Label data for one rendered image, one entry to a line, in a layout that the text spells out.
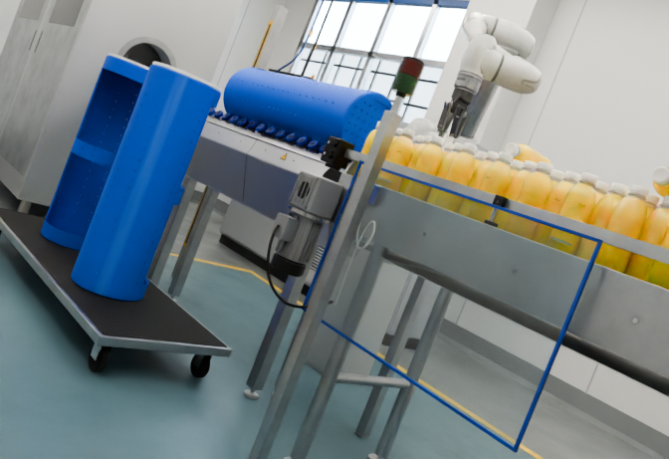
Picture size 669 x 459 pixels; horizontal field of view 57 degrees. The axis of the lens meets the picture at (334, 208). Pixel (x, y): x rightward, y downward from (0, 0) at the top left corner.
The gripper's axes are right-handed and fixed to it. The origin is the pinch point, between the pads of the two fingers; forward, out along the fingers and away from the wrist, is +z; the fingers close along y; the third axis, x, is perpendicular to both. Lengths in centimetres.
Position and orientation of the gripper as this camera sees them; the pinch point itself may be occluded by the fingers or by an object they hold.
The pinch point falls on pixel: (443, 143)
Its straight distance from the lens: 225.7
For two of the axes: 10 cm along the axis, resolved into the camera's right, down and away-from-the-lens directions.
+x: 6.2, 2.7, -7.3
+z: -3.7, 9.3, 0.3
